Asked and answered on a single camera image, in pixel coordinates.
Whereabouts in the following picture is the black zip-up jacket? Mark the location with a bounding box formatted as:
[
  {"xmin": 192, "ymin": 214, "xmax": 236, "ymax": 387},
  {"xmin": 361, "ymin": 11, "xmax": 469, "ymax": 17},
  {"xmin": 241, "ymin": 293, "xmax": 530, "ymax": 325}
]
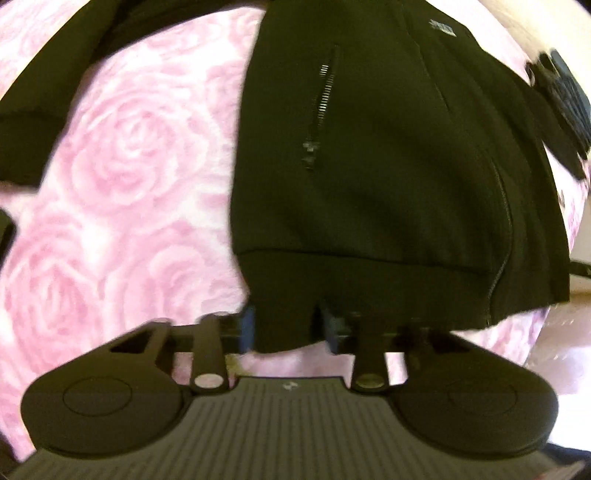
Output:
[{"xmin": 1, "ymin": 1, "xmax": 589, "ymax": 354}]

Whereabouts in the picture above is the black object at bed edge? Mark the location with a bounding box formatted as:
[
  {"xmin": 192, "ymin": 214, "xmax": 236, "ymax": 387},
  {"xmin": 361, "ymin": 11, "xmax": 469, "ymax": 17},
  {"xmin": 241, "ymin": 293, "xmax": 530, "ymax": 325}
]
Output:
[{"xmin": 525, "ymin": 49, "xmax": 590, "ymax": 160}]

